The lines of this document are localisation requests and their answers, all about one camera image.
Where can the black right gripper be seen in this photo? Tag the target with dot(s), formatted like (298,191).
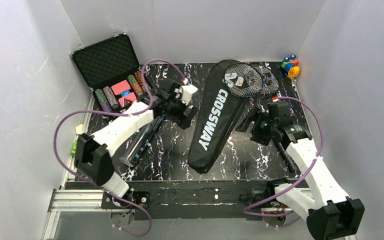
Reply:
(256,122)

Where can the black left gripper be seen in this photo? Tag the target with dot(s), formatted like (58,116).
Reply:
(181,110)

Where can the black Crossway racket bag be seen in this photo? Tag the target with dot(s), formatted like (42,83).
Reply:
(217,116)

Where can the black shuttlecock tube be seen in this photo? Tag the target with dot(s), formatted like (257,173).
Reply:
(140,141)

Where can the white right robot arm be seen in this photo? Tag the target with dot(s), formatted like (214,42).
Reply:
(316,197)

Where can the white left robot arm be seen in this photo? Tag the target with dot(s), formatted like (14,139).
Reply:
(94,152)

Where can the blue dealer chip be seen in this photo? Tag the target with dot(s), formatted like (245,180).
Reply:
(125,93)

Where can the colourful toy blocks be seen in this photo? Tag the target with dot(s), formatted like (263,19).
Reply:
(290,65)

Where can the pink playing card deck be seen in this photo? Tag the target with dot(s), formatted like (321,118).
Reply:
(120,87)

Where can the black poker chip case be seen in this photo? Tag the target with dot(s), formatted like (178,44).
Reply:
(106,63)

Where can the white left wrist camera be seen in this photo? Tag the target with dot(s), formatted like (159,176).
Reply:
(185,93)

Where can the black mounting base plate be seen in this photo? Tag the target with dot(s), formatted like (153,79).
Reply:
(199,199)

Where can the beige block on rail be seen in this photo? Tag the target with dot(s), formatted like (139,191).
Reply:
(79,129)

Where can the green clip on rail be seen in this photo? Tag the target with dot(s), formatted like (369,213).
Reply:
(74,148)

